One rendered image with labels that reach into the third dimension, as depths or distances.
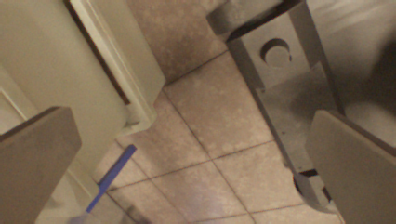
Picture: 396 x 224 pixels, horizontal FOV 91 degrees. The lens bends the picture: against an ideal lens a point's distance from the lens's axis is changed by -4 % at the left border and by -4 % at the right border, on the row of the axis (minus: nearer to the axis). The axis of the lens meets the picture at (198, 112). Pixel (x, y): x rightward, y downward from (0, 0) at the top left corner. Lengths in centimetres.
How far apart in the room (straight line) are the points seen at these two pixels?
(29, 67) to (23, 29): 6
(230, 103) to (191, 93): 13
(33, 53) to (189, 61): 39
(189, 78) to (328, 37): 39
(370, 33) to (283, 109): 19
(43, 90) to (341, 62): 50
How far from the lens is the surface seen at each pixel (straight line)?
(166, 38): 64
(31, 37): 40
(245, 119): 68
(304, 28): 40
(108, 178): 79
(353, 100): 50
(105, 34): 46
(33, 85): 36
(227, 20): 40
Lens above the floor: 58
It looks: 57 degrees down
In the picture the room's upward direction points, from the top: 155 degrees counter-clockwise
